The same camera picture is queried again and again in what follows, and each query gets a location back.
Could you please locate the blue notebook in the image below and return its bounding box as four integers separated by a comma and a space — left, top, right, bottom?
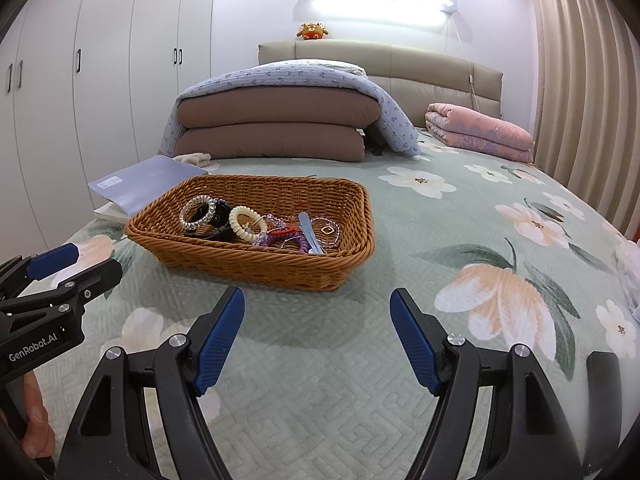
88, 155, 206, 217

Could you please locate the green floral bedspread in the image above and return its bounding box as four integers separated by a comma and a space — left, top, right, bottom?
38, 133, 639, 479

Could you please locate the folded brown quilt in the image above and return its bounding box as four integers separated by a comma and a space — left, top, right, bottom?
168, 87, 381, 162

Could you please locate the orange plush toy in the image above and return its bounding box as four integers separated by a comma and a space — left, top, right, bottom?
296, 22, 329, 40

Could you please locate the purple spiral hair tie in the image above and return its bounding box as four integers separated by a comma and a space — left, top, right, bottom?
252, 231, 312, 255

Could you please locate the beige curtain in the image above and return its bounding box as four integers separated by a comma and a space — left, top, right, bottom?
533, 0, 639, 237

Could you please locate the brown wicker basket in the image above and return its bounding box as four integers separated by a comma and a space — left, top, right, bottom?
125, 174, 375, 292

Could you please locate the cream spiral hair tie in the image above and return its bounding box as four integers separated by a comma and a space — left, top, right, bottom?
228, 205, 269, 245

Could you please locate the light blue floral blanket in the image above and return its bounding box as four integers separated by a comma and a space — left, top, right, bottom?
157, 60, 421, 156

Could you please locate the clear crystal bead bracelet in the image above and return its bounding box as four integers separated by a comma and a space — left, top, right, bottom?
309, 216, 343, 248

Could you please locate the white book under notebook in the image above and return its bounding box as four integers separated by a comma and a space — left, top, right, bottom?
94, 202, 130, 224

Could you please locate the black wrist watch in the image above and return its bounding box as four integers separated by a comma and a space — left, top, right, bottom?
183, 197, 235, 242

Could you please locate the light blue hair clip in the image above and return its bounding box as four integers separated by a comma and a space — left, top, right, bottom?
298, 211, 323, 255

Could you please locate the white plastic bag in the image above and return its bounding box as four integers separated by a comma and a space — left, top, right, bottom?
614, 240, 640, 322

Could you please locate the red cord loop charm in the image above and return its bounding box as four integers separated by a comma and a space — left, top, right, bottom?
266, 228, 299, 246

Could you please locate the white wardrobe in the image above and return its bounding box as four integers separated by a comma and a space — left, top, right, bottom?
1, 0, 214, 258

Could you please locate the clear spiral hair tie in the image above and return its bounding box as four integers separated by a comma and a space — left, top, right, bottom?
178, 194, 217, 233

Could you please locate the beige padded headboard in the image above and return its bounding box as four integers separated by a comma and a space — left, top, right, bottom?
257, 39, 502, 127

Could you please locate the folded pink blanket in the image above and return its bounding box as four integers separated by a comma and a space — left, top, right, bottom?
425, 103, 535, 164

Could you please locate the person's left hand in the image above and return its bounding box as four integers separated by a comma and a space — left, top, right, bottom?
21, 372, 55, 458

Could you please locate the cream small cloth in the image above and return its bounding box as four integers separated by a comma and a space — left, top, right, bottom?
172, 152, 216, 168

